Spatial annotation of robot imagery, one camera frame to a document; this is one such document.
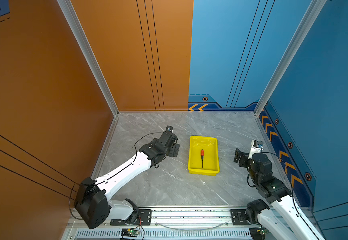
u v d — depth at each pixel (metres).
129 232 0.71
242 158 0.68
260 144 0.63
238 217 0.73
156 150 0.58
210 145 1.02
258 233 0.70
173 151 0.73
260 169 0.55
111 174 0.45
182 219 0.74
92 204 0.39
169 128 0.70
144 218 0.74
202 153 0.96
